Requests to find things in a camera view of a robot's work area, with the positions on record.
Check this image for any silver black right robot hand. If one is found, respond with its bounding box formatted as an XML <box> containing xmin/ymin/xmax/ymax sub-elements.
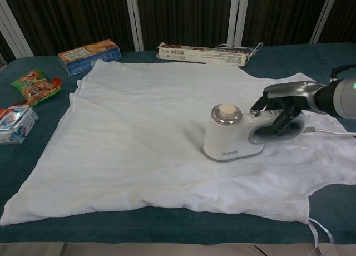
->
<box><xmin>249</xmin><ymin>80</ymin><xmax>326</xmax><ymax>136</ymax></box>

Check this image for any white handheld device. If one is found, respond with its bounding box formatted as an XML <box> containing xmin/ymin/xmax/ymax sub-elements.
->
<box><xmin>201</xmin><ymin>102</ymin><xmax>307</xmax><ymax>163</ymax></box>

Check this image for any white sleeveless shirt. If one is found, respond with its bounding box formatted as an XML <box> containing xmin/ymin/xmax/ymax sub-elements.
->
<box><xmin>0</xmin><ymin>58</ymin><xmax>356</xmax><ymax>256</ymax></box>

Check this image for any teal table cover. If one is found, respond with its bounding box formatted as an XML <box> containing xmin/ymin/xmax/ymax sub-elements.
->
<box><xmin>0</xmin><ymin>43</ymin><xmax>356</xmax><ymax>244</ymax></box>

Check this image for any long white cookie box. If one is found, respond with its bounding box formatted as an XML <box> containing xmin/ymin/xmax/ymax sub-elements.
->
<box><xmin>156</xmin><ymin>42</ymin><xmax>250</xmax><ymax>68</ymax></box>

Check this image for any orange blue cracker box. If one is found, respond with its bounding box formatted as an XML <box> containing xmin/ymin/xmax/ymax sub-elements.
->
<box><xmin>57</xmin><ymin>38</ymin><xmax>122</xmax><ymax>77</ymax></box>

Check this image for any green orange snack bag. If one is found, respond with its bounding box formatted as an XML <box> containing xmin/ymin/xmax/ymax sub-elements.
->
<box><xmin>11</xmin><ymin>69</ymin><xmax>63</xmax><ymax>106</ymax></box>

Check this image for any blue white tissue pack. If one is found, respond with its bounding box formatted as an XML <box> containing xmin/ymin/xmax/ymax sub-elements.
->
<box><xmin>0</xmin><ymin>105</ymin><xmax>39</xmax><ymax>146</ymax></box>

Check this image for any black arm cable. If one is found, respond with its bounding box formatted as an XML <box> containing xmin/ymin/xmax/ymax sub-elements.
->
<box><xmin>330</xmin><ymin>65</ymin><xmax>356</xmax><ymax>80</ymax></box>

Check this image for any gray connector with white cable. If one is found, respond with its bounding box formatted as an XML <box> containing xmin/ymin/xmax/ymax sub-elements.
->
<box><xmin>304</xmin><ymin>126</ymin><xmax>356</xmax><ymax>137</ymax></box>

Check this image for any white partition frame post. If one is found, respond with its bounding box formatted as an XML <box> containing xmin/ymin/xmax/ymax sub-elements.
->
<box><xmin>0</xmin><ymin>0</ymin><xmax>34</xmax><ymax>60</ymax></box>
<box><xmin>125</xmin><ymin>0</ymin><xmax>145</xmax><ymax>52</ymax></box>
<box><xmin>226</xmin><ymin>0</ymin><xmax>250</xmax><ymax>46</ymax></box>
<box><xmin>309</xmin><ymin>0</ymin><xmax>339</xmax><ymax>45</ymax></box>

